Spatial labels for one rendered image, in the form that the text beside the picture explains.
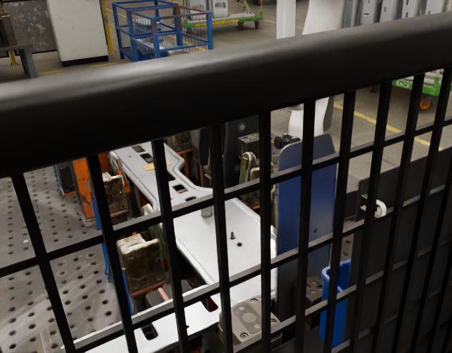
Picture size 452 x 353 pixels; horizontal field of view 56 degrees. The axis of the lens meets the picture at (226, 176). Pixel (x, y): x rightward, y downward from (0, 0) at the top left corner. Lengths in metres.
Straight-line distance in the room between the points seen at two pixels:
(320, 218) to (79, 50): 7.50
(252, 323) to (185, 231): 0.38
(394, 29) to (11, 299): 1.38
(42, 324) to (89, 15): 7.01
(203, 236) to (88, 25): 7.18
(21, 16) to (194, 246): 7.98
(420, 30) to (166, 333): 0.67
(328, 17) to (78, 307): 1.12
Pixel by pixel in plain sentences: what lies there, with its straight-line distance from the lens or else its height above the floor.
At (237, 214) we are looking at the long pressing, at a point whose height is 1.00.
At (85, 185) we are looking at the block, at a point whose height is 0.86.
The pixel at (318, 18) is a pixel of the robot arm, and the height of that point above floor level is 1.40.
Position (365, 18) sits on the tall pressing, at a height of 0.79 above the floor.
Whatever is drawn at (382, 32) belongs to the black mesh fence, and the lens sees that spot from 0.22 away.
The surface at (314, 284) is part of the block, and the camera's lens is 0.77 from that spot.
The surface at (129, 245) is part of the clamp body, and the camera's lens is 0.94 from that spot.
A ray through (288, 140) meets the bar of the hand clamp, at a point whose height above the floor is 1.21.
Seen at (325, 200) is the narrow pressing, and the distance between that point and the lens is 0.71.
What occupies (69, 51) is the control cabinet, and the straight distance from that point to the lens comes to 8.05.
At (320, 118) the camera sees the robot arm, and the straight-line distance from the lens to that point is 1.51.
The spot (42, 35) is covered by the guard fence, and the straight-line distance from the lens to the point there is 8.82.
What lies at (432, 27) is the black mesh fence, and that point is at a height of 1.55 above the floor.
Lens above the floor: 1.58
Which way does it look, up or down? 27 degrees down
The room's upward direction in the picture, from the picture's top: 3 degrees counter-clockwise
